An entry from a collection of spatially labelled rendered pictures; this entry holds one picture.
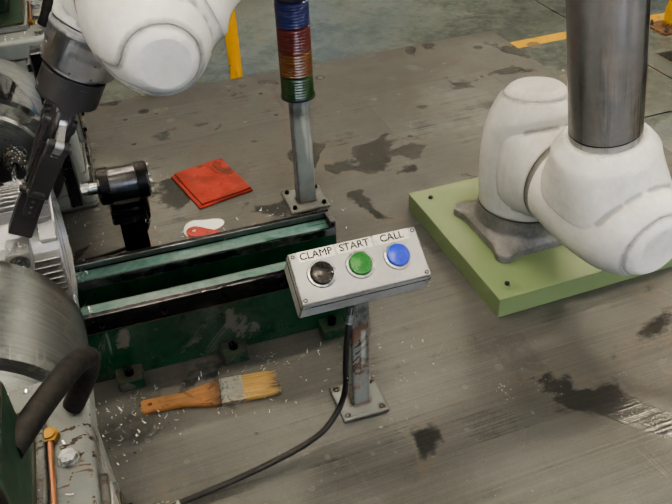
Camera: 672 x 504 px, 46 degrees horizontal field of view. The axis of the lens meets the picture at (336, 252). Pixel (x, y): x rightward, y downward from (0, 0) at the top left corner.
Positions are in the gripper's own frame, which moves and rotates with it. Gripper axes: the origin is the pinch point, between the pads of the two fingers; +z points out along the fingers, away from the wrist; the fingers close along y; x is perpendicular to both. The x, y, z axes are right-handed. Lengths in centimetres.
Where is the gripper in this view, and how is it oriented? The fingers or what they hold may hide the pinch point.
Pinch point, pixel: (27, 210)
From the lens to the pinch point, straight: 109.0
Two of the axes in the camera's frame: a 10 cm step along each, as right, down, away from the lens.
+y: 3.1, 5.6, -7.7
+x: 8.4, 2.1, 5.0
